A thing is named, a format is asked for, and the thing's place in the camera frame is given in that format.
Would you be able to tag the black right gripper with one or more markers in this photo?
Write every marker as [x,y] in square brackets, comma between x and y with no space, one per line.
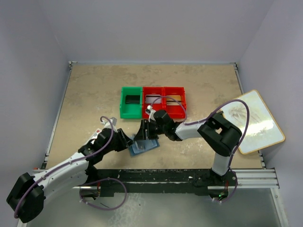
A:
[141,134]

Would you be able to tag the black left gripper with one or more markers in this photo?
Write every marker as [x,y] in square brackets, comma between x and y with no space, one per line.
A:
[119,134]

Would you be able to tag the blue leather card holder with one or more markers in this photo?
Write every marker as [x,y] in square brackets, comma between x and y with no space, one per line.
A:
[142,146]

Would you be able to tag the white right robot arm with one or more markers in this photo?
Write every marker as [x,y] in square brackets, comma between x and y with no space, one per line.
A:
[220,134]

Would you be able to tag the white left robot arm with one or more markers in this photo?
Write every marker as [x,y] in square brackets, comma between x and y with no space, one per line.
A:
[31,193]

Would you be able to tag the white plastic card packet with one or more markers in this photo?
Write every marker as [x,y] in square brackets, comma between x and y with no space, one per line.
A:
[96,133]

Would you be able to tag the silver card in bin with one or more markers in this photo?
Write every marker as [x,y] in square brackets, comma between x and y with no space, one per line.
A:
[156,99]

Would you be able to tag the black card in bin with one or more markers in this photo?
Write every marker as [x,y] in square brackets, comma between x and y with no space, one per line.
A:
[133,99]

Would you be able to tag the gold card in bin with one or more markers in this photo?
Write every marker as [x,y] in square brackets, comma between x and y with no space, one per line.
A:
[174,100]

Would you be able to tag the green bin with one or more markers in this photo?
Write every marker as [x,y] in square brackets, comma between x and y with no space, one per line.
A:
[130,111]

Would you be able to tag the red bin right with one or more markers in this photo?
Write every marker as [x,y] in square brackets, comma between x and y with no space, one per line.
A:
[176,111]

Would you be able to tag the red bin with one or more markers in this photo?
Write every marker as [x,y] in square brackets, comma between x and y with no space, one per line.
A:
[151,91]
[176,111]

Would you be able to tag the red bin middle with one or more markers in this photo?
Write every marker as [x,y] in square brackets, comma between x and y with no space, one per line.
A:
[151,91]

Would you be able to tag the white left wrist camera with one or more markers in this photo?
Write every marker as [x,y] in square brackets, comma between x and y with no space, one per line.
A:
[113,120]

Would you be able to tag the aluminium frame rail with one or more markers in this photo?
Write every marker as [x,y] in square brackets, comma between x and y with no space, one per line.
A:
[253,178]

